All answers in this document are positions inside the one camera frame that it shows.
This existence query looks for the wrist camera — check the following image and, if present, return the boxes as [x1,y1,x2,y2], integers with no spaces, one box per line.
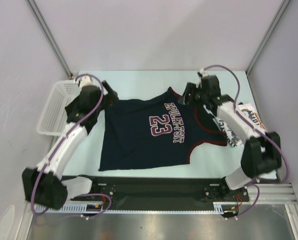
[197,68,209,78]
[74,75,93,89]

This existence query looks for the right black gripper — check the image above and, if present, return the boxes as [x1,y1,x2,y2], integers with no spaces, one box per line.
[178,82,209,110]

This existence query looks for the navy tank top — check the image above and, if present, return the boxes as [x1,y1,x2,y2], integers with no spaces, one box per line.
[98,87,227,172]

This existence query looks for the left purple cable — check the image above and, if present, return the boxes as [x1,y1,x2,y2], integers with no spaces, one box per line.
[30,74,112,218]

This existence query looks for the white plastic basket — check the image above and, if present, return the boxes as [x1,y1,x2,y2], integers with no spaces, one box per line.
[36,80,80,136]

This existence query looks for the left cable duct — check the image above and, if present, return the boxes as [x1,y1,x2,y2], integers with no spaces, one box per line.
[45,202,104,214]

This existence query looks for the right aluminium frame post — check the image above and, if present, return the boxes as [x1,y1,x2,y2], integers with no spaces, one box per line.
[245,0,293,77]

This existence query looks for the white tank top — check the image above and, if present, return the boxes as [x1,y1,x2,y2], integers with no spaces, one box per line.
[215,101,267,148]

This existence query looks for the aluminium frame post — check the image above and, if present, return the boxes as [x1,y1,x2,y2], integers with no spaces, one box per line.
[25,0,73,79]
[245,0,293,77]

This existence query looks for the cable duct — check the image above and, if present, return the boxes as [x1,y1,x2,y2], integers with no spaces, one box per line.
[213,202,239,214]
[45,202,104,214]

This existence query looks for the right cable duct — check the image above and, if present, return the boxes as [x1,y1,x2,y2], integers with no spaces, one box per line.
[213,202,239,214]

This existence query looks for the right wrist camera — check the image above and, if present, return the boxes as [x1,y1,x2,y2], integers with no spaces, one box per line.
[197,68,209,78]

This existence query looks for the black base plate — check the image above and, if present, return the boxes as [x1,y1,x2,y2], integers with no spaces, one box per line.
[73,176,251,212]

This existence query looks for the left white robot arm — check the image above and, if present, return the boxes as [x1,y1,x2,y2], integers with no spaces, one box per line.
[22,74,119,210]

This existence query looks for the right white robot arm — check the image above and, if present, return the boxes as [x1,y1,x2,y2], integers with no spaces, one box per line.
[178,73,284,201]

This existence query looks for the left aluminium frame post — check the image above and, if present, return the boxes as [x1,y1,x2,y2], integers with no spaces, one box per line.
[25,0,73,79]

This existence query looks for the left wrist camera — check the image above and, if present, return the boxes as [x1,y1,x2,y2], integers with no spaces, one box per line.
[74,75,93,89]

